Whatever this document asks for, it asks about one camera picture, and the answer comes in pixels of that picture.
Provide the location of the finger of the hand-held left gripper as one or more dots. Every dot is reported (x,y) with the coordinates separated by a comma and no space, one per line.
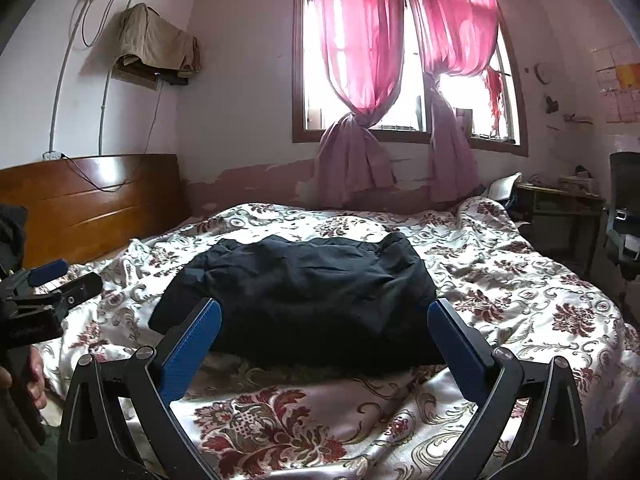
(47,271)
(82,287)

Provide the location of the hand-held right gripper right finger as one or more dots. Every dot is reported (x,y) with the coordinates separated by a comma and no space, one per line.
(455,350)

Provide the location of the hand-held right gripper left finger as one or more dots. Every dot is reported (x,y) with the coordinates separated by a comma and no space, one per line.
(192,350)

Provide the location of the black jacket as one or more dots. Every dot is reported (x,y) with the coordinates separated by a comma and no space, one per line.
(300,290)

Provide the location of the person's left hand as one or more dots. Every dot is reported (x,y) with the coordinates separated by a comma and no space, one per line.
(37,380)

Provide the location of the person's dark clothing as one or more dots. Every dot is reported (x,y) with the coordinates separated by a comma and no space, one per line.
(11,232)

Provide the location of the floral bedspread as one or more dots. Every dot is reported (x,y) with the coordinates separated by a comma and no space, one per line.
(500,285)

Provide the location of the wooden headboard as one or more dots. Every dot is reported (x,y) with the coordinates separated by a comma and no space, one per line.
(100,210)

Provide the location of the white power strip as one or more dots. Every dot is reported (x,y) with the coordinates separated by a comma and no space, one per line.
(53,156)

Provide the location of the white pillow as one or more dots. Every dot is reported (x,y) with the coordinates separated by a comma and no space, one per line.
(502,187)

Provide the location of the wooden desk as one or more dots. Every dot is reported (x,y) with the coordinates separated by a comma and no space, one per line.
(560,200)

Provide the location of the black office chair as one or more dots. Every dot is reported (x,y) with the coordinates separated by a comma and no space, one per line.
(625,185)

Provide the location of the khaki cloth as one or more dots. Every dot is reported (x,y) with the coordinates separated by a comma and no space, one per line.
(155,40)

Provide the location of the white wall pipe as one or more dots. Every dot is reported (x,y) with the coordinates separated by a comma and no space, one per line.
(103,105)
(59,90)

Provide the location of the wooden wall shelf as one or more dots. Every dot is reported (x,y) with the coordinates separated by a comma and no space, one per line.
(135,77)

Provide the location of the small wall ledge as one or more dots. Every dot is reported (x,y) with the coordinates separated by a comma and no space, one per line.
(579,119)

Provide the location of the wall papers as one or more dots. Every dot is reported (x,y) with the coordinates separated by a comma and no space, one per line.
(617,85)

